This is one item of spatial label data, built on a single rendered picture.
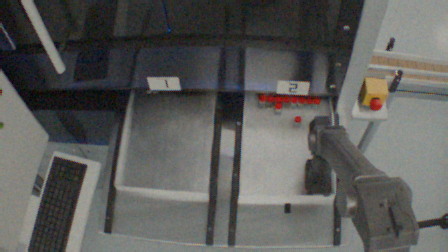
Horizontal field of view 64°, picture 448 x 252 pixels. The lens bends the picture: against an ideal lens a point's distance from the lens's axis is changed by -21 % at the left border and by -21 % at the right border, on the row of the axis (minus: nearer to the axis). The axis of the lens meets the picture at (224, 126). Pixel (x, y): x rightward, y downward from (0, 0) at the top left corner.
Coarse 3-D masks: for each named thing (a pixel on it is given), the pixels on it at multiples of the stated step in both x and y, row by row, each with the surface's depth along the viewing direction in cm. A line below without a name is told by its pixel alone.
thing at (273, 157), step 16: (256, 96) 129; (320, 96) 128; (256, 112) 126; (272, 112) 126; (288, 112) 126; (304, 112) 126; (320, 112) 125; (256, 128) 124; (272, 128) 124; (288, 128) 123; (304, 128) 123; (256, 144) 122; (272, 144) 121; (288, 144) 121; (304, 144) 121; (256, 160) 119; (272, 160) 119; (288, 160) 119; (304, 160) 119; (240, 176) 114; (256, 176) 117; (272, 176) 117; (288, 176) 117; (304, 176) 116; (240, 192) 112; (256, 192) 115; (272, 192) 115; (288, 192) 114; (304, 192) 114
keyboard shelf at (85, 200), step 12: (60, 156) 131; (72, 156) 131; (48, 168) 129; (96, 168) 128; (84, 180) 126; (96, 180) 127; (84, 192) 124; (36, 204) 123; (84, 204) 122; (84, 216) 121; (24, 228) 119; (72, 228) 119; (84, 228) 120; (24, 240) 117; (72, 240) 117
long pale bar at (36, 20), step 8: (24, 0) 75; (32, 0) 77; (32, 8) 78; (32, 16) 80; (40, 24) 83; (40, 32) 85; (48, 32) 88; (48, 40) 88; (64, 40) 99; (48, 48) 90; (64, 48) 99; (56, 56) 94; (56, 64) 96
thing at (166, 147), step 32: (160, 96) 130; (192, 96) 130; (128, 128) 126; (160, 128) 125; (192, 128) 125; (128, 160) 121; (160, 160) 120; (192, 160) 120; (160, 192) 115; (192, 192) 112
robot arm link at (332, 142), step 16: (320, 128) 90; (336, 128) 91; (320, 144) 87; (336, 144) 78; (352, 144) 77; (336, 160) 75; (352, 160) 67; (368, 160) 67; (352, 176) 61; (368, 176) 59; (384, 176) 59; (352, 192) 55; (352, 208) 54
